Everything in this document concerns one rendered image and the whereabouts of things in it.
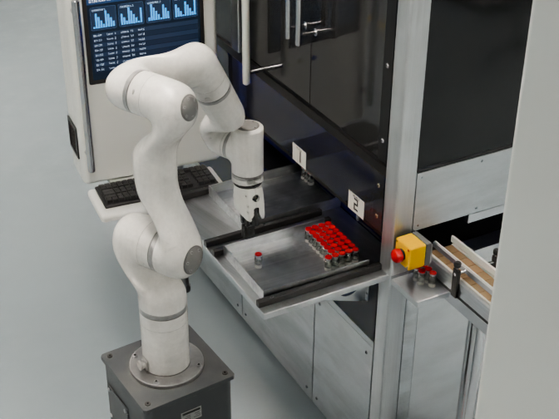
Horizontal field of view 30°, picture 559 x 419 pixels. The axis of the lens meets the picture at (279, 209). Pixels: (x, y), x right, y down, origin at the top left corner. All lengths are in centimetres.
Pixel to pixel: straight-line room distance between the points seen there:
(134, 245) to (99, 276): 211
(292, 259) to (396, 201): 38
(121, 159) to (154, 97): 138
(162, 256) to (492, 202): 110
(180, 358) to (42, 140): 324
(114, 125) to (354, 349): 109
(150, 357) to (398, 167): 83
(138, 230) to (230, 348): 172
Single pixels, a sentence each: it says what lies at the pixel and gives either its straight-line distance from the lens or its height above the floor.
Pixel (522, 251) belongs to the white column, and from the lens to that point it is 106.
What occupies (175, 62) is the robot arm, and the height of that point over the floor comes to 167.
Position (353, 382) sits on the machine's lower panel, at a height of 37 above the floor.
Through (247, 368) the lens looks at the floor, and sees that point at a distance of 404.
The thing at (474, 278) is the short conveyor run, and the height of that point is 96.
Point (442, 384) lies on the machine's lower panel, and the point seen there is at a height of 38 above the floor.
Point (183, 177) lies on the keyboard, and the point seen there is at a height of 83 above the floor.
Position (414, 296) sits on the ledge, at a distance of 294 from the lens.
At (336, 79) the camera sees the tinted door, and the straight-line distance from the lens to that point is 302.
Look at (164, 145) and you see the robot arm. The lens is 230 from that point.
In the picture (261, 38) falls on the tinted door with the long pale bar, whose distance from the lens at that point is 341.
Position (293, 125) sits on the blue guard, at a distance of 331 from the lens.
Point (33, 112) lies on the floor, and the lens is 606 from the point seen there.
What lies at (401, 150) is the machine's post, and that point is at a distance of 279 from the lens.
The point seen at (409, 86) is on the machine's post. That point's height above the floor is 147.
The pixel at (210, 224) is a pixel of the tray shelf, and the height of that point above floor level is 88.
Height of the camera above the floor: 259
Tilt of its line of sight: 31 degrees down
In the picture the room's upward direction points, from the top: straight up
